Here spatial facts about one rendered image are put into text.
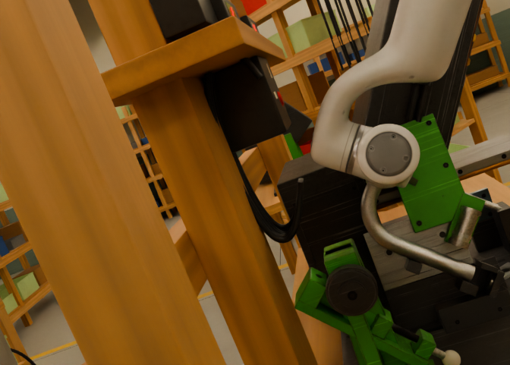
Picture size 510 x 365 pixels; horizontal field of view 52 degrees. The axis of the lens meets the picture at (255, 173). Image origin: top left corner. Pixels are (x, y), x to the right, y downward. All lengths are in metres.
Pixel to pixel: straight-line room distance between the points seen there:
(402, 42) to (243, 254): 0.40
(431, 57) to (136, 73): 0.39
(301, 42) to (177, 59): 3.63
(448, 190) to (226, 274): 0.47
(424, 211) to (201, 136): 0.48
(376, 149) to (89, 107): 0.40
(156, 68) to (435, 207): 0.61
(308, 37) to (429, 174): 3.28
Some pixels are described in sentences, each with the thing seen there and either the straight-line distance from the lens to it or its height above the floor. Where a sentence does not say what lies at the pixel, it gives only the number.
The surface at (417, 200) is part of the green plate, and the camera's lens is 1.08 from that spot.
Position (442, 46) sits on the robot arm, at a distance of 0.74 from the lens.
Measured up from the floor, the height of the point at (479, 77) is 0.35.
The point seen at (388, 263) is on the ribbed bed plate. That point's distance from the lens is 1.10.
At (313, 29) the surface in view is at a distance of 4.35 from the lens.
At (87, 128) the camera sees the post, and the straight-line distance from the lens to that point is 0.47.
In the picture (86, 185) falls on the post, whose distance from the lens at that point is 0.47.
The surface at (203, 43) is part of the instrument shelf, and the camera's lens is 0.73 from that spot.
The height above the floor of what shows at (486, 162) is 1.12.
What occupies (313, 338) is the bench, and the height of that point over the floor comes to 0.88.
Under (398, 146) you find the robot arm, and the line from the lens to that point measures 0.74.
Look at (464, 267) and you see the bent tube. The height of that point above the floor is 1.00.
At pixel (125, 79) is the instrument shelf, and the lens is 0.76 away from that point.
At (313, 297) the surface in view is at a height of 1.12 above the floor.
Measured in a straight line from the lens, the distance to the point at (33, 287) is 7.22.
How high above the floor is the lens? 1.43
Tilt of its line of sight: 7 degrees down
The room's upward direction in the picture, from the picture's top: 22 degrees counter-clockwise
